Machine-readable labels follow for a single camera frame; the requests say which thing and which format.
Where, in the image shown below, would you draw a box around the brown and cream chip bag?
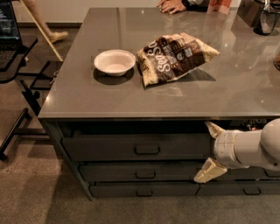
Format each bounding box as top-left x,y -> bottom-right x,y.
136,32 -> 220,87

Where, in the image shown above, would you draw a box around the dark round object at edge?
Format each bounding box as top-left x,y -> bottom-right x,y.
274,52 -> 280,71

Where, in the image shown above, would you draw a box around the snack bags in drawer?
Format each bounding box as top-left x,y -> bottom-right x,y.
229,119 -> 270,131

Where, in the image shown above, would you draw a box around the orange paper bag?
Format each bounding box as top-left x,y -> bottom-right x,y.
207,0 -> 232,14

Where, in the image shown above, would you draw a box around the black laptop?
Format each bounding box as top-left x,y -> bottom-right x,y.
0,0 -> 22,71

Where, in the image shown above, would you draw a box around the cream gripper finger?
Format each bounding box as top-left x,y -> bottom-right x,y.
205,121 -> 225,138
194,157 -> 228,183

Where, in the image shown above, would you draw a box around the wooden broom stick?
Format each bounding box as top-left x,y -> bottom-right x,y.
18,0 -> 64,62

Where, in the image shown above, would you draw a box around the dark glass container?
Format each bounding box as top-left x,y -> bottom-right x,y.
253,0 -> 280,36

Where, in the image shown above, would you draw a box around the dark wooden box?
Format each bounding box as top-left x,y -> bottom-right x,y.
237,0 -> 263,27

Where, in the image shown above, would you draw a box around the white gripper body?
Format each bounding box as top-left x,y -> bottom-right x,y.
213,130 -> 249,169

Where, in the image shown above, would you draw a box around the grey drawer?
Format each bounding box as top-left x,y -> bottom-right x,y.
196,181 -> 280,196
89,182 -> 200,198
79,161 -> 202,182
61,133 -> 210,161
216,167 -> 280,181

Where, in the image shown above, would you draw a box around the white paper bowl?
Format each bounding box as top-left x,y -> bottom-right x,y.
94,50 -> 136,77

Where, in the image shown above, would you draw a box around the black laptop stand table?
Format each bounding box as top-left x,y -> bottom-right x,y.
0,35 -> 63,161

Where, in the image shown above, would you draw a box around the person's leg with shoe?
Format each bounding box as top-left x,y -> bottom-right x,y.
23,0 -> 68,44

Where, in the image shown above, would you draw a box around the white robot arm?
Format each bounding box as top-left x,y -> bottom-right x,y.
194,118 -> 280,183

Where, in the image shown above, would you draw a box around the person's hand on counter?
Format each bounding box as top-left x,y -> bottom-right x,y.
156,0 -> 186,15

